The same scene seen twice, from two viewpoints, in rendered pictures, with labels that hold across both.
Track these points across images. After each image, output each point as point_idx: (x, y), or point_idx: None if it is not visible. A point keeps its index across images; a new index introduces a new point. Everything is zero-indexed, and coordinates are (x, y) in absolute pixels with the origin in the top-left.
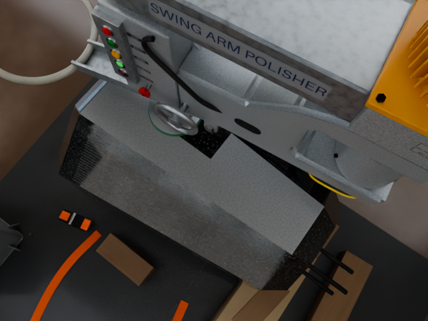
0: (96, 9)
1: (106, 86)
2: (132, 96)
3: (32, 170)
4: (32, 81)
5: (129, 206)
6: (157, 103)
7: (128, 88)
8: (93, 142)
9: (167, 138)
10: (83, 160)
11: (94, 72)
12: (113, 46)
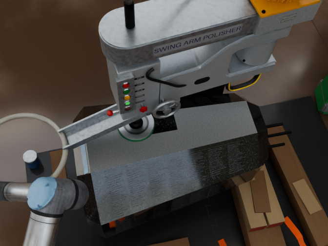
0: (117, 79)
1: (88, 147)
2: (107, 138)
3: None
4: (53, 177)
5: (158, 197)
6: (124, 129)
7: (111, 129)
8: (111, 181)
9: (147, 140)
10: (112, 199)
11: (83, 140)
12: (128, 92)
